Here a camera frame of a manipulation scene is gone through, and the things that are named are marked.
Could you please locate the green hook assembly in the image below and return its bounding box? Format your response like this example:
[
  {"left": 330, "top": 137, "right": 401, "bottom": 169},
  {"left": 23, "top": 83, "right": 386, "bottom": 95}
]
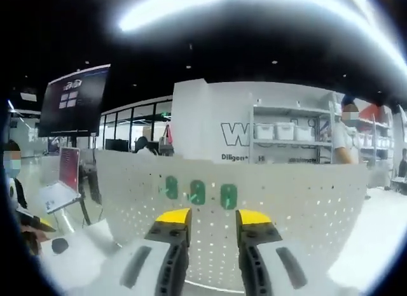
[
  {"left": 160, "top": 175, "right": 179, "bottom": 201},
  {"left": 187, "top": 179, "right": 205, "bottom": 205},
  {"left": 220, "top": 183, "right": 238, "bottom": 211}
]

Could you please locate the pink hanging bag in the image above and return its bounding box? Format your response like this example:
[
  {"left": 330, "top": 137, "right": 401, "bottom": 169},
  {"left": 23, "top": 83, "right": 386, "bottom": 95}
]
[{"left": 164, "top": 123, "right": 176, "bottom": 148}]

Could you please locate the person's left hand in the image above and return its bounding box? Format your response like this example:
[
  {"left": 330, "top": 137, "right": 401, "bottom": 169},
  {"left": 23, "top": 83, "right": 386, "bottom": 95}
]
[{"left": 20, "top": 230, "right": 45, "bottom": 258}]

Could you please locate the laptop stand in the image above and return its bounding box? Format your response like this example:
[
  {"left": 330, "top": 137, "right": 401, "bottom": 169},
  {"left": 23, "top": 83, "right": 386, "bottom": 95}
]
[{"left": 52, "top": 194, "right": 95, "bottom": 238}]

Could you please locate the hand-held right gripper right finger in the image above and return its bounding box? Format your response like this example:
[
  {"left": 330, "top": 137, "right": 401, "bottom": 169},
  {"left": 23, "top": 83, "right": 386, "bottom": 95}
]
[{"left": 235, "top": 209, "right": 338, "bottom": 296}]

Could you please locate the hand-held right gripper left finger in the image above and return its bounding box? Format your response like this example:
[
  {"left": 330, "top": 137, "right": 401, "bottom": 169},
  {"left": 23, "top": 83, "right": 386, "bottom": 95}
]
[{"left": 92, "top": 208, "right": 193, "bottom": 296}]

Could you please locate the large dark display screen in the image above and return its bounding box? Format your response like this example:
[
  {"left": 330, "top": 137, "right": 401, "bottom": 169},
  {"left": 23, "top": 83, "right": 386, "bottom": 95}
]
[{"left": 37, "top": 63, "right": 112, "bottom": 138}]

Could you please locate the white metal shelf unit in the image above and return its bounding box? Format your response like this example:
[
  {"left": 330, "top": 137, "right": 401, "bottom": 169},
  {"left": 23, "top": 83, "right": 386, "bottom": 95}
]
[{"left": 249, "top": 99, "right": 338, "bottom": 165}]

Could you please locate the black oval mouse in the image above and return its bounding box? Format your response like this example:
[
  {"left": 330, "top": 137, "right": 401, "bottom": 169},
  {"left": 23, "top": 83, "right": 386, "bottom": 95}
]
[{"left": 51, "top": 237, "right": 70, "bottom": 255}]

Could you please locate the laptop with red screen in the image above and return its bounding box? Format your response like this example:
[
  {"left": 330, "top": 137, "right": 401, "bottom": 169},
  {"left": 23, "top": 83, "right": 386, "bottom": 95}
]
[{"left": 38, "top": 146, "right": 84, "bottom": 215}]

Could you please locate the white storage bin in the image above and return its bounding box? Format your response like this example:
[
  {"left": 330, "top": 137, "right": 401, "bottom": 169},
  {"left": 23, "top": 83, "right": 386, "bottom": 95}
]
[
  {"left": 255, "top": 122, "right": 277, "bottom": 141},
  {"left": 275, "top": 122, "right": 296, "bottom": 141},
  {"left": 294, "top": 125, "right": 315, "bottom": 142}
]

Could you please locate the white perforated mounting plate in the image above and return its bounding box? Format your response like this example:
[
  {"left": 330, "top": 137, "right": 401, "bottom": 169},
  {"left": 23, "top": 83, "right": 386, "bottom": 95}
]
[{"left": 94, "top": 148, "right": 370, "bottom": 286}]

